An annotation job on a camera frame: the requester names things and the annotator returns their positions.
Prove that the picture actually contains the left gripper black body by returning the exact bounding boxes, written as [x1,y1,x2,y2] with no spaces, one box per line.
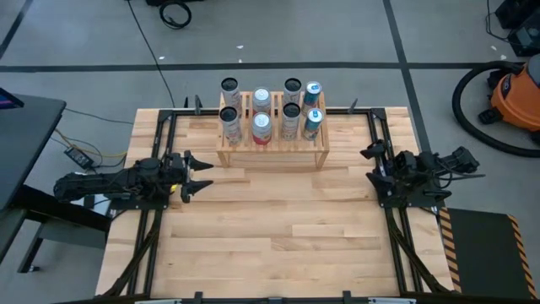
[155,152,190,199]

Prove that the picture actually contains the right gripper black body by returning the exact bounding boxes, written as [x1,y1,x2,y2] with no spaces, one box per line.
[379,150,421,191]

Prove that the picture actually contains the blue silver Red Bull can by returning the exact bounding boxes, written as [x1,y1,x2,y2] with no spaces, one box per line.
[300,80,323,116]
[302,107,325,141]

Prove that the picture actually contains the grey red Spindrift can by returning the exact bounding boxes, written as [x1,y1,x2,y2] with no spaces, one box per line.
[251,86,273,116]
[251,111,273,146]

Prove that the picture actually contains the white Celsius Peach Vibe can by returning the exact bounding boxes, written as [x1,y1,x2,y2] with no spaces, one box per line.
[219,77,243,117]

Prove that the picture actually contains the white Celsius Tropical Vibe can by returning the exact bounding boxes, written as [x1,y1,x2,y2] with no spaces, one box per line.
[282,77,302,105]

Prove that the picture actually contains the slatted wooden shelf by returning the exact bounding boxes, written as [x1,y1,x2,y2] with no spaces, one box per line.
[215,90,331,171]

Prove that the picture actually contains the white paper box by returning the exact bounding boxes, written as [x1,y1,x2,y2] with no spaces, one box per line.
[69,171,117,216]

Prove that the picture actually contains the orange shop vacuum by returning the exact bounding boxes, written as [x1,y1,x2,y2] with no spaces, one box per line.
[451,60,540,159]
[478,54,540,144]

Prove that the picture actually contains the black power adapter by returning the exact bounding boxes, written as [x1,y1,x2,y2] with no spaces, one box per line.
[63,145,95,170]

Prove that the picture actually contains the black hazard-striped floor mat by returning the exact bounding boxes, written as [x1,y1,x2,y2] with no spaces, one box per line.
[438,206,540,301]

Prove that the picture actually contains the black desk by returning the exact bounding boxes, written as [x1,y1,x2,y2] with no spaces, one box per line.
[0,86,113,274]

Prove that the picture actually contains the black equipment case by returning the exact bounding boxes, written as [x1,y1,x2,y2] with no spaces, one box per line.
[508,24,540,58]
[494,0,540,30]

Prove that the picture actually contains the black display device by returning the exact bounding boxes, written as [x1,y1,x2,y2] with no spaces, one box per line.
[0,87,25,111]

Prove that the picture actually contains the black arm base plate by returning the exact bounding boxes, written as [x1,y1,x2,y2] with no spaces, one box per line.
[374,174,452,209]
[109,185,173,211]

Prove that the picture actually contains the orange yellow wire bundle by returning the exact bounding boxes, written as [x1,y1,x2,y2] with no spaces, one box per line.
[50,126,127,160]

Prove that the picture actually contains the long black floor cable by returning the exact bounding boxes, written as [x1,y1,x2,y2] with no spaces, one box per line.
[126,0,176,109]

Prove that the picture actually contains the coiled black cable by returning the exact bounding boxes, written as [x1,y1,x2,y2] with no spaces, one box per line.
[159,0,193,30]

